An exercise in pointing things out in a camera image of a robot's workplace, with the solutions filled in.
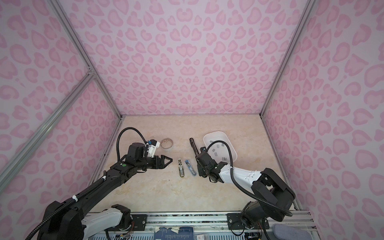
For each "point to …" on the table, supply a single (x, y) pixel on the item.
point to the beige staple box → (180, 168)
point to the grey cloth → (286, 232)
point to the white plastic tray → (219, 151)
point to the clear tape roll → (166, 143)
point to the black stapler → (193, 146)
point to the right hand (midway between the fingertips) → (202, 165)
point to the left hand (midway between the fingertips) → (168, 158)
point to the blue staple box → (191, 168)
